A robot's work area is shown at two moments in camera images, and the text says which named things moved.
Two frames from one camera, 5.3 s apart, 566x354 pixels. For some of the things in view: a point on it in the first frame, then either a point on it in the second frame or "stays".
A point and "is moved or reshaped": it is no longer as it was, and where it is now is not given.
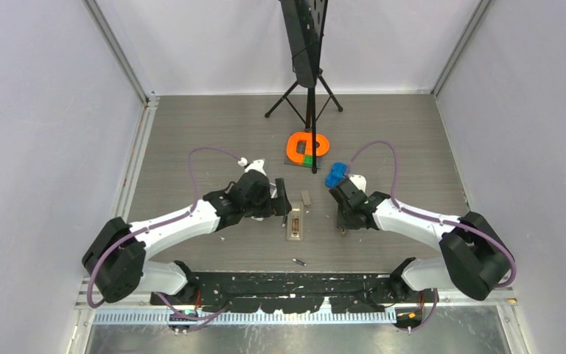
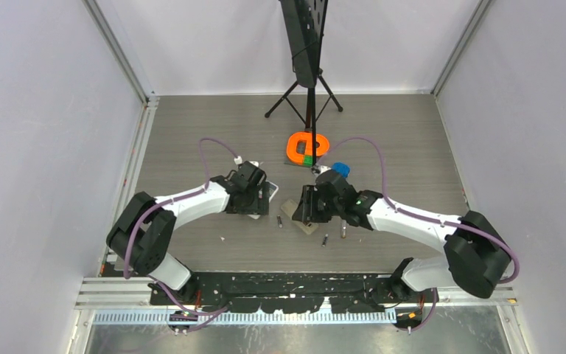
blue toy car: (336, 175) stays
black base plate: (288, 290) stays
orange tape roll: (306, 158) stays
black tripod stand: (304, 21) stays
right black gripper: (342, 222) to (306, 212)
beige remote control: (295, 223) is moved or reshaped
